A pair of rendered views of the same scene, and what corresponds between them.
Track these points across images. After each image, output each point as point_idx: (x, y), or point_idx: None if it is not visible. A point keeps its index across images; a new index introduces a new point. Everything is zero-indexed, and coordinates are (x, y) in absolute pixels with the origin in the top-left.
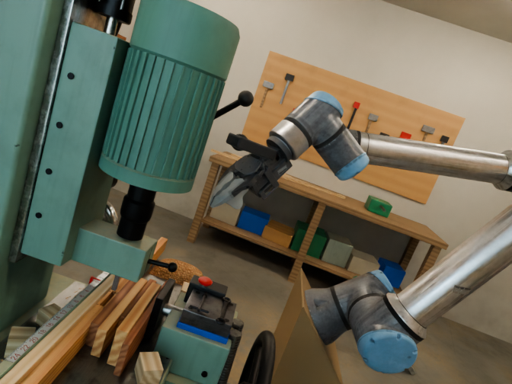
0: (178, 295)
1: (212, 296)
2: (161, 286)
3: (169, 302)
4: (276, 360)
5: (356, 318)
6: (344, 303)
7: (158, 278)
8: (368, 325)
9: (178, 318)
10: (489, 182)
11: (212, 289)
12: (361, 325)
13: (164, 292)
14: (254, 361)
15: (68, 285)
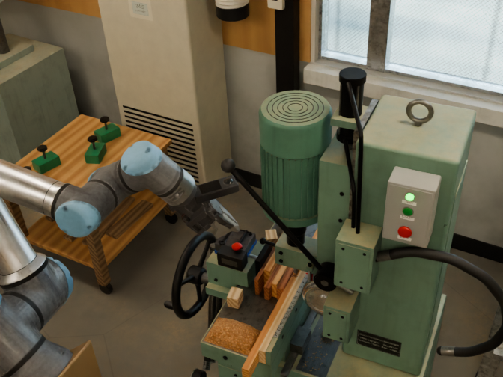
0: (239, 308)
1: (231, 246)
2: (253, 316)
3: (249, 298)
4: None
5: (53, 303)
6: (38, 331)
7: (255, 326)
8: (61, 283)
9: (254, 248)
10: None
11: (231, 247)
12: (61, 292)
13: (266, 246)
14: (186, 280)
15: (329, 372)
